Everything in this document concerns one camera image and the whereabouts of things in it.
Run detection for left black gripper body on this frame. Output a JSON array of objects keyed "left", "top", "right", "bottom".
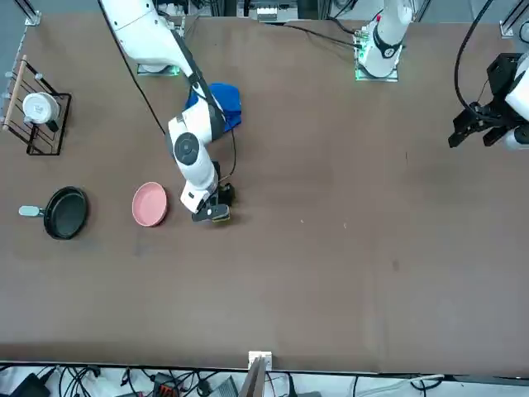
[{"left": 470, "top": 52, "right": 522, "bottom": 124}]

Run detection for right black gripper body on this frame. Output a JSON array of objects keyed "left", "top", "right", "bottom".
[{"left": 208, "top": 181, "right": 237, "bottom": 208}]

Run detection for green and yellow sponge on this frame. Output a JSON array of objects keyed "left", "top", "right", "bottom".
[{"left": 211, "top": 205, "right": 231, "bottom": 227}]

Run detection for pink bowl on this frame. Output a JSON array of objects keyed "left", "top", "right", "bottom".
[{"left": 131, "top": 181, "right": 169, "bottom": 227}]

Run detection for blue cloth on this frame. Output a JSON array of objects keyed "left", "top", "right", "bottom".
[{"left": 184, "top": 82, "right": 244, "bottom": 133}]

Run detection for white socket box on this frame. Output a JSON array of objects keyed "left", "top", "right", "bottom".
[{"left": 255, "top": 2, "right": 279, "bottom": 22}]

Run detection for orange and black device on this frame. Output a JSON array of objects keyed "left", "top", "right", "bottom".
[{"left": 151, "top": 371, "right": 183, "bottom": 397}]

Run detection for white cup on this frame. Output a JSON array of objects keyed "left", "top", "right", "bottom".
[{"left": 22, "top": 93, "right": 59, "bottom": 125}]

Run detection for black power adapter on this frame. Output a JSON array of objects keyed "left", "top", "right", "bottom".
[{"left": 8, "top": 371, "right": 51, "bottom": 397}]

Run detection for aluminium corner rail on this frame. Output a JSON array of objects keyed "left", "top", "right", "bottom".
[
  {"left": 14, "top": 0, "right": 42, "bottom": 26},
  {"left": 499, "top": 0, "right": 529, "bottom": 37}
]

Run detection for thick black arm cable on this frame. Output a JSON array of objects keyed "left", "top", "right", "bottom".
[{"left": 453, "top": 0, "right": 495, "bottom": 113}]

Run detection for thin black hanging cable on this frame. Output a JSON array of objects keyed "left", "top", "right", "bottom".
[{"left": 98, "top": 0, "right": 167, "bottom": 136}]

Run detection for black pan grey handle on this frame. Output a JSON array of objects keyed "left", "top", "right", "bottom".
[{"left": 18, "top": 185, "right": 90, "bottom": 241}]

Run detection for white table edge bracket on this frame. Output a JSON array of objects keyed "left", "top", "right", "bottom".
[{"left": 247, "top": 350, "right": 274, "bottom": 371}]

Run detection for black cable across table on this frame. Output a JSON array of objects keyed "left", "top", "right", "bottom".
[{"left": 284, "top": 15, "right": 363, "bottom": 47}]

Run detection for black wire rack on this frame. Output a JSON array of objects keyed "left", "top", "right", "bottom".
[{"left": 2, "top": 55, "right": 73, "bottom": 157}]

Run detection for aluminium profile post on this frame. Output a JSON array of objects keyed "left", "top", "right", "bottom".
[{"left": 241, "top": 356, "right": 268, "bottom": 397}]

